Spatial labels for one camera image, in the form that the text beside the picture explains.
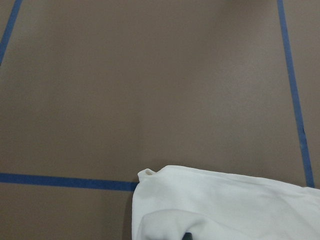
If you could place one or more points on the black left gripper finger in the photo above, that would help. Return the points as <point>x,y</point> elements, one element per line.
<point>187,236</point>

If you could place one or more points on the white long-sleeve printed shirt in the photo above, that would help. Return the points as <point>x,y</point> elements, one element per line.
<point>176,200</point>

